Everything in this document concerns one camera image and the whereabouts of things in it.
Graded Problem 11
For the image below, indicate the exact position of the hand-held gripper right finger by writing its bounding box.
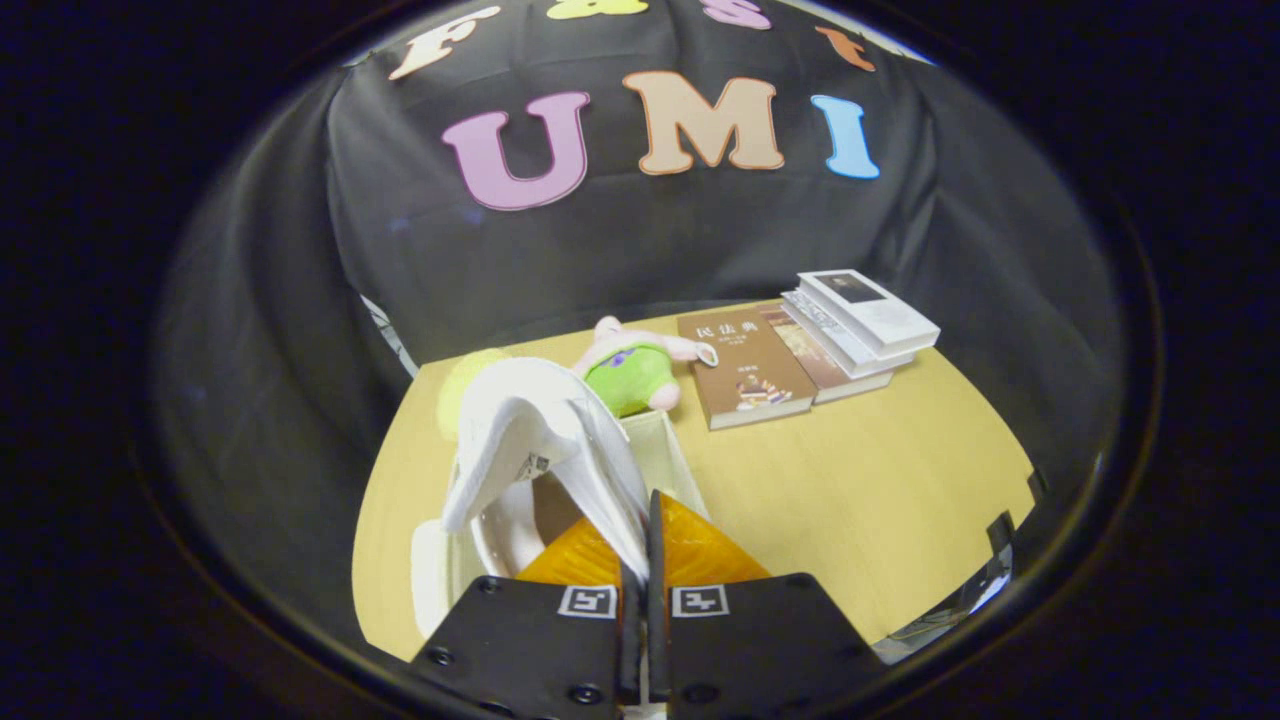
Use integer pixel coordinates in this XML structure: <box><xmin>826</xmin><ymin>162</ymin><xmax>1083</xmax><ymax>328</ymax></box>
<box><xmin>645</xmin><ymin>488</ymin><xmax>886</xmax><ymax>720</ymax></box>

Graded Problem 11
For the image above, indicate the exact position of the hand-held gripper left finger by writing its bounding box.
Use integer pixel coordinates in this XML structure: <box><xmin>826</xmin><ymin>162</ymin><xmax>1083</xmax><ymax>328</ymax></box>
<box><xmin>410</xmin><ymin>515</ymin><xmax>641</xmax><ymax>720</ymax></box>

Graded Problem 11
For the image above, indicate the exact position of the beige fabric storage box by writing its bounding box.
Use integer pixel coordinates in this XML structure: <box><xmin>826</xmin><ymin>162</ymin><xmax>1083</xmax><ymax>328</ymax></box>
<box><xmin>410</xmin><ymin>408</ymin><xmax>709</xmax><ymax>641</ymax></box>

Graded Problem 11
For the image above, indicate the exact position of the yellow plush ball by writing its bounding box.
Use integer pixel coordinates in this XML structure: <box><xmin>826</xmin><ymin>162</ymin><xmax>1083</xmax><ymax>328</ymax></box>
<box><xmin>437</xmin><ymin>347</ymin><xmax>513</xmax><ymax>441</ymax></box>

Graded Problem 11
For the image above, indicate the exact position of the brown picture cover book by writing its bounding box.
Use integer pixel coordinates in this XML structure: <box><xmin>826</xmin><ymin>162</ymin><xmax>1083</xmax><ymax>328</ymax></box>
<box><xmin>677</xmin><ymin>305</ymin><xmax>819</xmax><ymax>431</ymax></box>

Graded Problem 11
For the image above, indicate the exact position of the green pink plush toy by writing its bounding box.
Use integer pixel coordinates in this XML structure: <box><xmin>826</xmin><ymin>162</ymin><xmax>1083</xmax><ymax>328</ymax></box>
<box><xmin>572</xmin><ymin>316</ymin><xmax>719</xmax><ymax>419</ymax></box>

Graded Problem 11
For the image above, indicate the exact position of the brown book under white books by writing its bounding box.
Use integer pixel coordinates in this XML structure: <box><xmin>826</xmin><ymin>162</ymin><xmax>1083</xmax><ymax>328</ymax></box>
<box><xmin>757</xmin><ymin>303</ymin><xmax>894</xmax><ymax>404</ymax></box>

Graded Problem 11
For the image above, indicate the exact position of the plain white book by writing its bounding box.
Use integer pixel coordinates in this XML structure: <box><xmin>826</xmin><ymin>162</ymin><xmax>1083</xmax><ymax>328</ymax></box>
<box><xmin>780</xmin><ymin>290</ymin><xmax>916</xmax><ymax>379</ymax></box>

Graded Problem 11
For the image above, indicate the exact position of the white book with dark photo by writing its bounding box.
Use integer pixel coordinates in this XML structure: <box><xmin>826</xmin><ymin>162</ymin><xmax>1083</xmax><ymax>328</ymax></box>
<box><xmin>797</xmin><ymin>268</ymin><xmax>941</xmax><ymax>361</ymax></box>

